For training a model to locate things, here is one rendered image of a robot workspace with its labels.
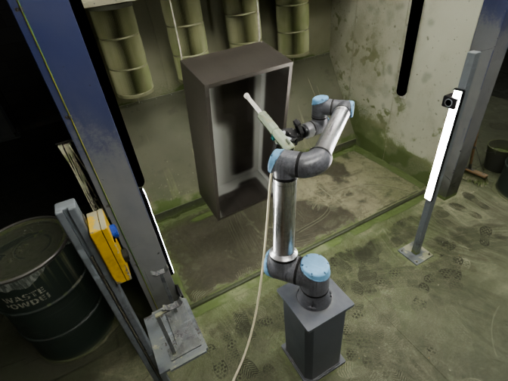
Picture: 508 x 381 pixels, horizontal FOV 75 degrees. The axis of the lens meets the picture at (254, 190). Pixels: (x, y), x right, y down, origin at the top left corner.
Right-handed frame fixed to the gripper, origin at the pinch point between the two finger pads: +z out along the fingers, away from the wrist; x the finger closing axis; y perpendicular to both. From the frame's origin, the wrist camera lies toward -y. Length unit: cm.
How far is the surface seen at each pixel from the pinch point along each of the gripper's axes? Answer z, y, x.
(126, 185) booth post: 80, 7, 10
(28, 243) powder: 141, 76, 46
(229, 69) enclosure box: 2, -10, 51
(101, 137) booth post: 83, -18, 20
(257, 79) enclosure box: -35, 20, 71
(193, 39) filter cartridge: -24, 34, 154
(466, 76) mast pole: -110, -28, -25
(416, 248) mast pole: -113, 102, -80
